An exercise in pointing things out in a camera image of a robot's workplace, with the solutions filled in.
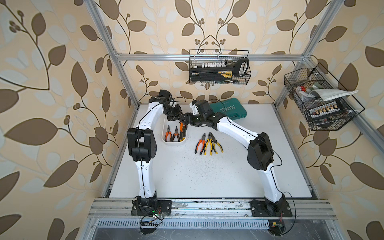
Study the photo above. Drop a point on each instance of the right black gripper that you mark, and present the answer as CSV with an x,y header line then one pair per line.
x,y
189,119

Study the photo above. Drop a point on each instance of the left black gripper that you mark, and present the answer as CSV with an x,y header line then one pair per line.
x,y
181,113

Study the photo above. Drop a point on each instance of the white plastic storage box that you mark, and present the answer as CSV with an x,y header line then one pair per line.
x,y
173,125

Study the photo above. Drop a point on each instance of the yellow black combination pliers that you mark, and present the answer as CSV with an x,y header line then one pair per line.
x,y
208,143

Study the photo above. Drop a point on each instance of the orange black combination pliers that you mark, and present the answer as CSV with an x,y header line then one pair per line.
x,y
200,147

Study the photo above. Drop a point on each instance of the yellow black long-nose pliers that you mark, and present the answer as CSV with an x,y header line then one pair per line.
x,y
215,144

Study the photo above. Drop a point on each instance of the Greener orange black pliers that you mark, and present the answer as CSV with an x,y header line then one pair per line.
x,y
182,132

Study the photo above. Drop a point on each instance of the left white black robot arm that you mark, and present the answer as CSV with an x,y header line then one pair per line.
x,y
142,144

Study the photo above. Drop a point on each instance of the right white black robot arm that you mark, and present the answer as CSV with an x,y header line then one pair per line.
x,y
260,151

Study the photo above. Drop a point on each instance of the small orange black pliers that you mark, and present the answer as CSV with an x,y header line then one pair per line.
x,y
168,135

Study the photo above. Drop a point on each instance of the green plastic tool case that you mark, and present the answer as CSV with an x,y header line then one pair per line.
x,y
232,108

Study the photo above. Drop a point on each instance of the black yellow tool case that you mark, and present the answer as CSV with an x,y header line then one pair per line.
x,y
212,74

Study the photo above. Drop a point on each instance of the white paper booklet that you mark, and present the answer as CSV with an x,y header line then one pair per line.
x,y
331,94

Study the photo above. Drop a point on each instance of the socket set tray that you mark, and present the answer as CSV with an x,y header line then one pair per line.
x,y
327,110

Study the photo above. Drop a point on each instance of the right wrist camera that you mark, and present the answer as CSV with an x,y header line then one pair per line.
x,y
201,107

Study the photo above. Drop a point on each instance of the orange handled long-nose pliers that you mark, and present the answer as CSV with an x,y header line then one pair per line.
x,y
176,135

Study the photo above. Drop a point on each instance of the back black wire basket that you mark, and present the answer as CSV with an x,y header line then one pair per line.
x,y
238,59

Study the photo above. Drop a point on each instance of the black wire basket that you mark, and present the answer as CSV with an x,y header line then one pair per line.
x,y
301,82
238,59

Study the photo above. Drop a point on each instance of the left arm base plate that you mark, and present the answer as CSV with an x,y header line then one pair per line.
x,y
146,207

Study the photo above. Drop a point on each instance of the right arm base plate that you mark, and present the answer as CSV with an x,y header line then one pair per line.
x,y
266,208

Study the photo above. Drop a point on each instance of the right black wire basket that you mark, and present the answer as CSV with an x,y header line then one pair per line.
x,y
301,82

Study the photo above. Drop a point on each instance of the aluminium front rail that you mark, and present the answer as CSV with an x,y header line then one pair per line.
x,y
298,209

